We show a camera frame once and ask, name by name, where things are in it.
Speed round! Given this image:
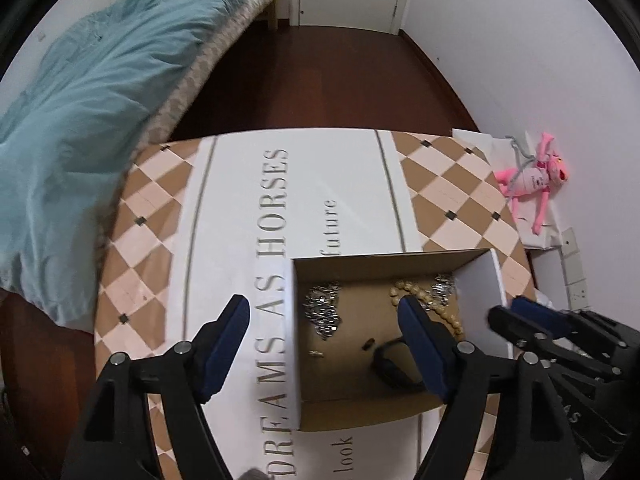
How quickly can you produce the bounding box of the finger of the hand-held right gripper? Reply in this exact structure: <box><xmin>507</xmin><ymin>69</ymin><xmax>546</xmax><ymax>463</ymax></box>
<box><xmin>487</xmin><ymin>305</ymin><xmax>617</xmax><ymax>379</ymax></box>
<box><xmin>510</xmin><ymin>296</ymin><xmax>640</xmax><ymax>356</ymax></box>

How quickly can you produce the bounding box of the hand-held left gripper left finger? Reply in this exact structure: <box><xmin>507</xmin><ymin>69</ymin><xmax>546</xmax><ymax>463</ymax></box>
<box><xmin>60</xmin><ymin>294</ymin><xmax>251</xmax><ymax>480</ymax></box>

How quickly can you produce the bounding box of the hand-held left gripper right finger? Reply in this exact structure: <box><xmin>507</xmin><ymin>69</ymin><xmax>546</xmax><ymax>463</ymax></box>
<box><xmin>397</xmin><ymin>295</ymin><xmax>586</xmax><ymax>480</ymax></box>

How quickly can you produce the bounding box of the wooden bead bracelet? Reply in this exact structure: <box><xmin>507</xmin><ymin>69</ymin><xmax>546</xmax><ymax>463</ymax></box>
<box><xmin>389</xmin><ymin>280</ymin><xmax>467</xmax><ymax>339</ymax></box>

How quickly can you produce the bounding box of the black smartwatch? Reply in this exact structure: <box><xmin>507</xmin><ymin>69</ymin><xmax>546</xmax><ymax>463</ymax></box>
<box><xmin>372</xmin><ymin>337</ymin><xmax>427</xmax><ymax>392</ymax></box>

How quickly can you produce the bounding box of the small silver charm bracelet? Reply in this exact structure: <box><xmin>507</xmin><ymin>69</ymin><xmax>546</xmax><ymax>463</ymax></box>
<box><xmin>430</xmin><ymin>272</ymin><xmax>457</xmax><ymax>307</ymax></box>

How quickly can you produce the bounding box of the cardboard box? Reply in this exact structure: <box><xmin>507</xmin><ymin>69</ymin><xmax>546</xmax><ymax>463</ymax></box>
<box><xmin>282</xmin><ymin>247</ymin><xmax>514</xmax><ymax>433</ymax></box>

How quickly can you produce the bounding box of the silver chain bracelet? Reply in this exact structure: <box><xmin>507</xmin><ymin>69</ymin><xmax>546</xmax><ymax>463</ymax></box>
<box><xmin>302</xmin><ymin>282</ymin><xmax>347</xmax><ymax>342</ymax></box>

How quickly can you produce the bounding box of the pink plush toy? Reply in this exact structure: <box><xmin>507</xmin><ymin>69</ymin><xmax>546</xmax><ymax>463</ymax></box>
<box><xmin>495</xmin><ymin>132</ymin><xmax>571</xmax><ymax>236</ymax></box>

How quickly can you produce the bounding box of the checked printed tablecloth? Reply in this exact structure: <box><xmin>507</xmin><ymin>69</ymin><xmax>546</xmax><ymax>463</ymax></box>
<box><xmin>94</xmin><ymin>127</ymin><xmax>540</xmax><ymax>480</ymax></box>

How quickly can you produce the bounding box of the light blue duvet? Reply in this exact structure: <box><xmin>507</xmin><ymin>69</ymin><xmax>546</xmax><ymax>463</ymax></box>
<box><xmin>0</xmin><ymin>0</ymin><xmax>249</xmax><ymax>332</ymax></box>

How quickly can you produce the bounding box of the bed with patterned sheet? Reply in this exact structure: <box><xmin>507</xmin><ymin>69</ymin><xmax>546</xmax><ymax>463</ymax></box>
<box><xmin>147</xmin><ymin>0</ymin><xmax>293</xmax><ymax>143</ymax></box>

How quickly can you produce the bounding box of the white wall socket strip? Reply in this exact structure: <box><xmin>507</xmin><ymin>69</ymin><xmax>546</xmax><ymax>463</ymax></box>
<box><xmin>560</xmin><ymin>227</ymin><xmax>594</xmax><ymax>312</ymax></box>

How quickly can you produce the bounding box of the grey wire hanger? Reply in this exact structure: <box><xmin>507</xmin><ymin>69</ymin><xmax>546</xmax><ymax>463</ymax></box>
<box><xmin>504</xmin><ymin>135</ymin><xmax>540</xmax><ymax>182</ymax></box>

